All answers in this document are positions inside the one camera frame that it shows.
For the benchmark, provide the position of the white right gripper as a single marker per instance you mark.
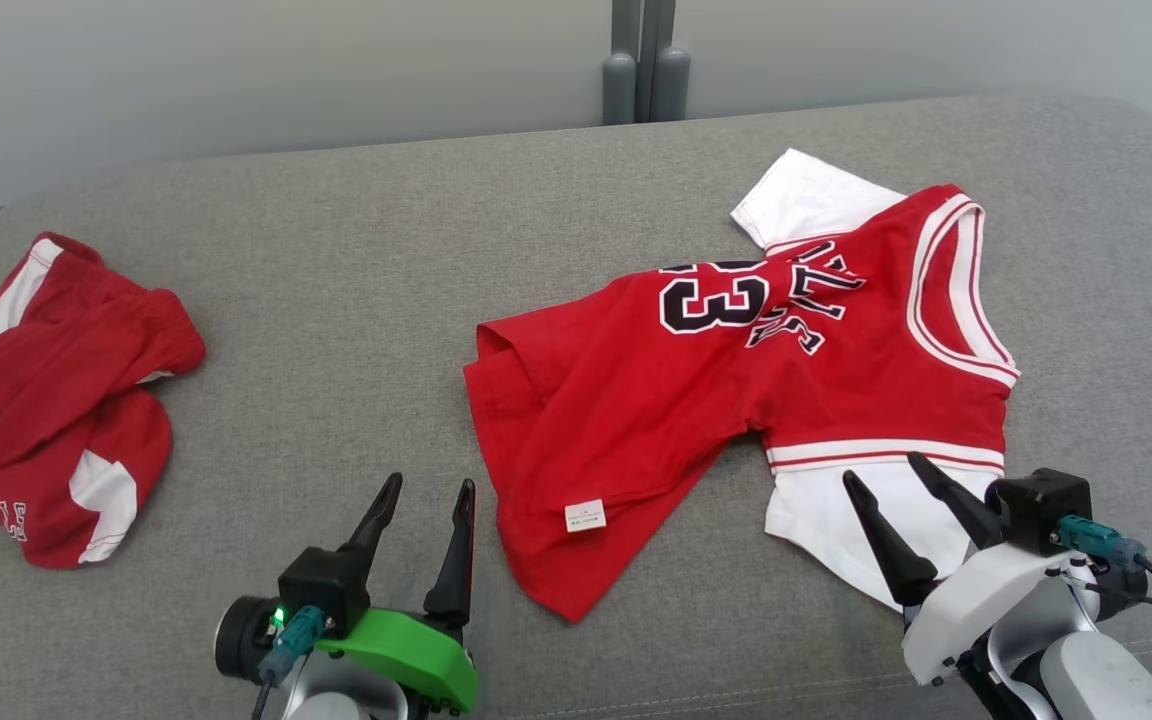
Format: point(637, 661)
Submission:
point(976, 600)

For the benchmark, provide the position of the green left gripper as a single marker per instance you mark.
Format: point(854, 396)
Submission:
point(411, 655)

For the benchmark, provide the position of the red and white basketball jersey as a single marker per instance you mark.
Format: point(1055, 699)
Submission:
point(656, 420)

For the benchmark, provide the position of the red and white shorts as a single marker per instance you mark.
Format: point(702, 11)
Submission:
point(56, 400)

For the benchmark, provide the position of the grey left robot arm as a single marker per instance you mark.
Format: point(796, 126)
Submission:
point(331, 700)

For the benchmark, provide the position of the grey fabric sofa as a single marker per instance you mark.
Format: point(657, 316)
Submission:
point(336, 250)

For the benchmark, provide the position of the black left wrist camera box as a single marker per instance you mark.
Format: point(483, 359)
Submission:
point(326, 590)

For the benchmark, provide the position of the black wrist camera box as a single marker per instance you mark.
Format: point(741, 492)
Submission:
point(326, 590)
point(1036, 510)

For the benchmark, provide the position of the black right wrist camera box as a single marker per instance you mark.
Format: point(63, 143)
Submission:
point(1036, 510)

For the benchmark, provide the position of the grey metal frame post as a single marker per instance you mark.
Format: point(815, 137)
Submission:
point(646, 70)

